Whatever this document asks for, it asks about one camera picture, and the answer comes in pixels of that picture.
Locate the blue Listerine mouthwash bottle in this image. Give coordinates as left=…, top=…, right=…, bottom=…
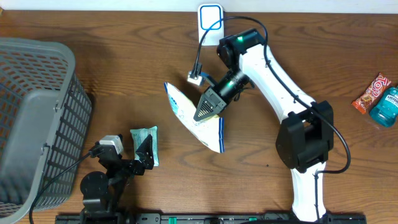
left=370, top=87, right=397, bottom=128

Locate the teal wet wipes pack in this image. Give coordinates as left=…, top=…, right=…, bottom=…
left=130, top=126, right=159, bottom=167

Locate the grey plastic basket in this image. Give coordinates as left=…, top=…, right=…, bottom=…
left=1, top=37, right=92, bottom=223

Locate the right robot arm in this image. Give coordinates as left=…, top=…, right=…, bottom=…
left=193, top=29, right=333, bottom=222

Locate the cream snack bag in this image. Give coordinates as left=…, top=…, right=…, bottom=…
left=164, top=82, right=224, bottom=153

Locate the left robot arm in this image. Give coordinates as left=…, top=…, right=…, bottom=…
left=80, top=134, right=154, bottom=223

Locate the chocolate bar wrapper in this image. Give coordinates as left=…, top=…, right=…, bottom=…
left=351, top=72, right=391, bottom=114

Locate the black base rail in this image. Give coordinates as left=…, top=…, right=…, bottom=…
left=55, top=212, right=368, bottom=224

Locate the white barcode scanner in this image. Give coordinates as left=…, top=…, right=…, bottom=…
left=197, top=3, right=224, bottom=46

